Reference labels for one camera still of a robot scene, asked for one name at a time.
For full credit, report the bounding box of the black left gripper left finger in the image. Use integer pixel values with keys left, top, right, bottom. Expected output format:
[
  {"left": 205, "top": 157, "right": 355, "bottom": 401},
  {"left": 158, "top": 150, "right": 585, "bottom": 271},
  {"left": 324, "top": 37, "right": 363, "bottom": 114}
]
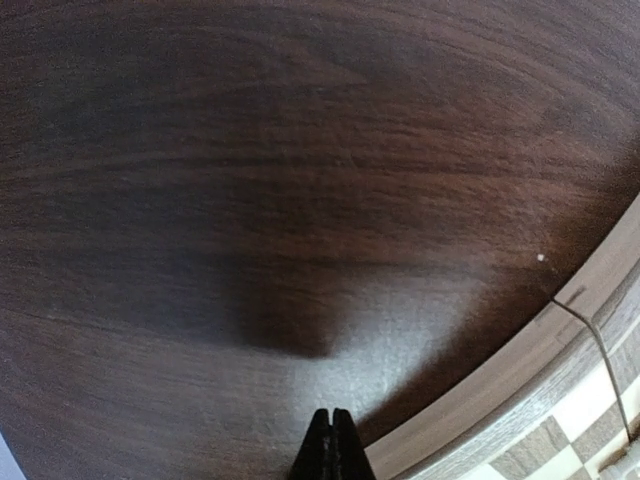
[{"left": 289, "top": 409, "right": 331, "bottom": 480}]

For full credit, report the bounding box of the wooden chess board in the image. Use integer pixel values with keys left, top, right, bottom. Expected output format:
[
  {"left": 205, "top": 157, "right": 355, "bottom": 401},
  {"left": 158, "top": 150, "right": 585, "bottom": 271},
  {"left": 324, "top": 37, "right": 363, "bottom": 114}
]
[{"left": 366, "top": 204, "right": 639, "bottom": 479}]

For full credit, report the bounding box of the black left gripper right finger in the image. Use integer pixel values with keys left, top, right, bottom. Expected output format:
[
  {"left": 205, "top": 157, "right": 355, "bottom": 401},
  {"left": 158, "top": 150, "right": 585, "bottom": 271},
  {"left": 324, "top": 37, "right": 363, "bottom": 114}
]
[{"left": 331, "top": 408, "right": 376, "bottom": 480}]

